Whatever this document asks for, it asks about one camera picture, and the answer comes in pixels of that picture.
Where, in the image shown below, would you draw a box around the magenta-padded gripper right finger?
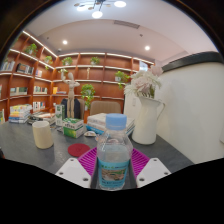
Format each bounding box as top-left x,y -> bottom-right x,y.
129,147 -> 172,190

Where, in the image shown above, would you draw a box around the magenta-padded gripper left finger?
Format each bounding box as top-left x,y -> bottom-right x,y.
54,146 -> 99,190

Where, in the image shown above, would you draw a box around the clear water bottle blue cap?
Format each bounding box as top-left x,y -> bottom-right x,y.
96,113 -> 134,192

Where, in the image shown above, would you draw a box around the flat round red coaster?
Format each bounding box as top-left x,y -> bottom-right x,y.
67,143 -> 91,158

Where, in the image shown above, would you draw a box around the small snack packet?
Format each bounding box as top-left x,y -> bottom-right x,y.
83,130 -> 98,138

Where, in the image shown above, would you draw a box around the green and white box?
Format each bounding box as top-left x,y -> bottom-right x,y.
62,117 -> 86,139

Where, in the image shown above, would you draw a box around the cream cylindrical cup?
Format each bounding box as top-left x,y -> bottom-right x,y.
31,120 -> 54,150

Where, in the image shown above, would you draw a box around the white jug vase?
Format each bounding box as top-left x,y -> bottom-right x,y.
131,96 -> 166,146

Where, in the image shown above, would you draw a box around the tall green white carton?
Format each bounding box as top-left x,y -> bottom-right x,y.
54,104 -> 66,128

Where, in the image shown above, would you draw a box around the stack of dark books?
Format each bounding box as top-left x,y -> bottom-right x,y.
27,111 -> 56,126

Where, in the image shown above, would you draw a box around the dark chair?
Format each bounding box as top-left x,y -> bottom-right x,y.
60,97 -> 86,120

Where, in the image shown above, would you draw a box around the beige chair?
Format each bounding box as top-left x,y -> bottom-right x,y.
89,100 -> 122,117

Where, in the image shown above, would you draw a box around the wooden artist mannequin figure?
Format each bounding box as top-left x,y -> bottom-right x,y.
60,70 -> 81,119

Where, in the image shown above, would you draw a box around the stack of colourful books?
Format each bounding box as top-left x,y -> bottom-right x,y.
8,104 -> 33,125

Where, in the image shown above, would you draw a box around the pink and white flower bouquet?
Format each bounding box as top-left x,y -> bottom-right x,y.
123,64 -> 164,100

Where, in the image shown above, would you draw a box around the ceiling chandelier lamp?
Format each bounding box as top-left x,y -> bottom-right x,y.
73,0 -> 128,19

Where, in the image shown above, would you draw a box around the wooden wall shelf unit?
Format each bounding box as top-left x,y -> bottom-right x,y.
0,30 -> 155,124

